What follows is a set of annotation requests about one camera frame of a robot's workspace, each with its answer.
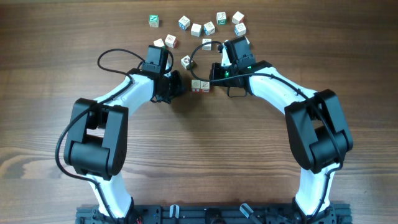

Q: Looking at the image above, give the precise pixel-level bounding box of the wooden block red U side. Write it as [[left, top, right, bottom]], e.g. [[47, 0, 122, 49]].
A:
[[191, 80, 201, 92]]

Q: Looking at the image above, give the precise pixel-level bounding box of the wooden block red pattern top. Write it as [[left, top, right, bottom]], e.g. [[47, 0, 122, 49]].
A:
[[200, 81, 210, 93]]

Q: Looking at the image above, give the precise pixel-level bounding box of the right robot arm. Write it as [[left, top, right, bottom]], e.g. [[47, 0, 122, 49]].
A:
[[209, 37, 353, 222]]

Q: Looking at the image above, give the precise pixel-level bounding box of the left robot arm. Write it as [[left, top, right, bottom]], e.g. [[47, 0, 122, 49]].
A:
[[55, 45, 185, 223]]

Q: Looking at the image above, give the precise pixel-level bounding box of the wooden block yellow side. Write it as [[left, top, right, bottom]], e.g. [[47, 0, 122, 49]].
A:
[[181, 55, 195, 70]]

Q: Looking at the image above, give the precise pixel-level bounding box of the wooden block blue P side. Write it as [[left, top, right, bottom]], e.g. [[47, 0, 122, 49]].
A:
[[234, 23, 247, 37]]

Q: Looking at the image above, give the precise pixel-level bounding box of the wooden block M top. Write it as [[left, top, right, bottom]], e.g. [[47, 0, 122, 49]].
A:
[[201, 39, 211, 51]]

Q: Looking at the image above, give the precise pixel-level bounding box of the wooden block green side left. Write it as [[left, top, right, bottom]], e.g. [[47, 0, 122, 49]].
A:
[[154, 39, 165, 47]]

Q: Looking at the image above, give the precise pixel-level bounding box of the wooden block shell top red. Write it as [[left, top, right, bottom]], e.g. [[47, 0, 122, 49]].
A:
[[165, 34, 177, 49]]

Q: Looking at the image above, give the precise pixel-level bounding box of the wooden block blue X side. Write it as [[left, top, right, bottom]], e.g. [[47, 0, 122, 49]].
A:
[[203, 21, 215, 35]]

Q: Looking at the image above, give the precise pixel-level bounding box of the wooden block green Z side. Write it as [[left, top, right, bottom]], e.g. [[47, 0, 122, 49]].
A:
[[216, 12, 227, 25]]

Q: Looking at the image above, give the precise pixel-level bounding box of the plain white wooden block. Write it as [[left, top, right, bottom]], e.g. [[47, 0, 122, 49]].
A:
[[191, 24, 202, 37]]

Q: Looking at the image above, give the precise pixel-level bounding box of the wooden block green Z top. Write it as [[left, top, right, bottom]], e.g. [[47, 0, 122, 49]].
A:
[[149, 14, 160, 27]]

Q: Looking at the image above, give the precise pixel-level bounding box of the left black cable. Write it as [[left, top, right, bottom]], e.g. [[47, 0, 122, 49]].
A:
[[55, 48, 175, 224]]

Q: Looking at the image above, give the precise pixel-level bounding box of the black cable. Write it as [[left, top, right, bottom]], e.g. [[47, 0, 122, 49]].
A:
[[55, 48, 175, 224], [188, 40, 345, 224]]

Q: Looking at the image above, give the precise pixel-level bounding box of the right black cable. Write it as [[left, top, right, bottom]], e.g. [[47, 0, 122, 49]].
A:
[[188, 40, 345, 224]]

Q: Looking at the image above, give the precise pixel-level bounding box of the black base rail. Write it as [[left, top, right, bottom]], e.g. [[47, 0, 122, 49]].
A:
[[75, 203, 353, 224]]

